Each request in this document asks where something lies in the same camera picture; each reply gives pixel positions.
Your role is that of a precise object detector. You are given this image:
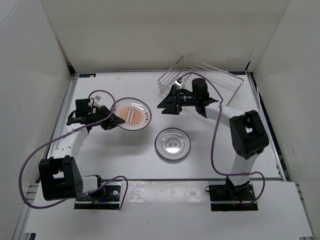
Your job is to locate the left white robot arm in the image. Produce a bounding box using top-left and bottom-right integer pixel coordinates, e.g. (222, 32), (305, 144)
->
(38, 98), (125, 201)

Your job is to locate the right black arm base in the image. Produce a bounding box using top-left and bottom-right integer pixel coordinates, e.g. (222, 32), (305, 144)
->
(204, 178), (258, 212)

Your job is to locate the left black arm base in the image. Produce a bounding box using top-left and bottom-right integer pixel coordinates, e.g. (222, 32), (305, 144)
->
(73, 175), (129, 210)

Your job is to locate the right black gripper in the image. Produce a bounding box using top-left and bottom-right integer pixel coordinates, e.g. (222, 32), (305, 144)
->
(157, 85), (199, 115)

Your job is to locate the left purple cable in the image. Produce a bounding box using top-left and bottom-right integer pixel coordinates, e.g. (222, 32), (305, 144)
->
(21, 89), (129, 209)

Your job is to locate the metal wire dish rack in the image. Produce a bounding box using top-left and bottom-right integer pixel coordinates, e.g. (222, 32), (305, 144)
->
(157, 55), (245, 107)

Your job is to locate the blue table label sticker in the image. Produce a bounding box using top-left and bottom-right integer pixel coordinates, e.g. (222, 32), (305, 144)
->
(78, 73), (96, 78)

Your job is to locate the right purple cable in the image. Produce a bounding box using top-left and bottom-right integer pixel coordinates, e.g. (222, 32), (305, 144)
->
(176, 72), (266, 206)

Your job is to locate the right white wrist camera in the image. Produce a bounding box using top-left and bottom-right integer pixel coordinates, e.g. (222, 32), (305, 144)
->
(174, 77), (185, 92)

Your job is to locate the orange sunburst pattern plate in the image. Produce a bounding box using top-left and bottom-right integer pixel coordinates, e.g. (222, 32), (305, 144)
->
(113, 97), (152, 131)

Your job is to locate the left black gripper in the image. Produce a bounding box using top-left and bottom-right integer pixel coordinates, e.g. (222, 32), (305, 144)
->
(88, 105), (126, 130)

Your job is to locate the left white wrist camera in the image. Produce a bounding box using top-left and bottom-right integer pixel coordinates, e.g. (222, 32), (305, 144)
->
(88, 95), (101, 112)

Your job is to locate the white green-rimmed plate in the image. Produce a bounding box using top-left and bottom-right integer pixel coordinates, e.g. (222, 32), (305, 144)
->
(154, 138), (191, 164)
(154, 127), (191, 161)

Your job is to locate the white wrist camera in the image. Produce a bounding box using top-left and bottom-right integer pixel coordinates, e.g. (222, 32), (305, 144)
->
(88, 95), (101, 112)
(174, 77), (185, 92)

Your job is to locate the purple cable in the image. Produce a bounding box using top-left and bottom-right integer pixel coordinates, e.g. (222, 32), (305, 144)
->
(21, 89), (129, 209)
(176, 72), (266, 206)

